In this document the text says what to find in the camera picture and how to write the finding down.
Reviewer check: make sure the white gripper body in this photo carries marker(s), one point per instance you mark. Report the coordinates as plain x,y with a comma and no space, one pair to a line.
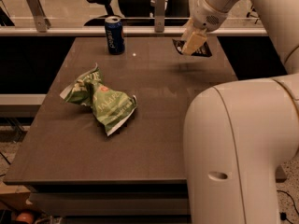
206,19

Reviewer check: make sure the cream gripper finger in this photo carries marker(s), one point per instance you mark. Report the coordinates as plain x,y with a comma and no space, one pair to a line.
192,42
188,29

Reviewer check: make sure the black rxbar chocolate wrapper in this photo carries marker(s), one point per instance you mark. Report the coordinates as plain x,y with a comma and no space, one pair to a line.
203,51

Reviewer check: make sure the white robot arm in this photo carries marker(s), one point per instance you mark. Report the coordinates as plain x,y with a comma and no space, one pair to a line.
237,134

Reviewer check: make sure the green jalapeno chip bag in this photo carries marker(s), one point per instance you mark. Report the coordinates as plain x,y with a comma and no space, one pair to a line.
111,108

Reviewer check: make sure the black office chair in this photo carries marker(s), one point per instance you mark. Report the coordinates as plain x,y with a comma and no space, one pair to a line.
141,12

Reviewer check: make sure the blue pepsi can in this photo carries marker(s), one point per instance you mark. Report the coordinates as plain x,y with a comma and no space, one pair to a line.
114,33

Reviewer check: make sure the orange round object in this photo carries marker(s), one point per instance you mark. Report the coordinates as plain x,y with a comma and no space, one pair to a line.
26,217

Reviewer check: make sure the middle metal rail bracket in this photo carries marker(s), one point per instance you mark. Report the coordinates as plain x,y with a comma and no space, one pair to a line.
159,16

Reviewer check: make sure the metal rail bracket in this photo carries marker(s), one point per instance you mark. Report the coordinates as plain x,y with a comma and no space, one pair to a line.
42,23
159,16

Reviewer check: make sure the left metal rail bracket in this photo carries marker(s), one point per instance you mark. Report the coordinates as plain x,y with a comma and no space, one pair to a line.
42,23

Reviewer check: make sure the horizontal metal rail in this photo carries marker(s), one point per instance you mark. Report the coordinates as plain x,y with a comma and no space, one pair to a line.
128,31

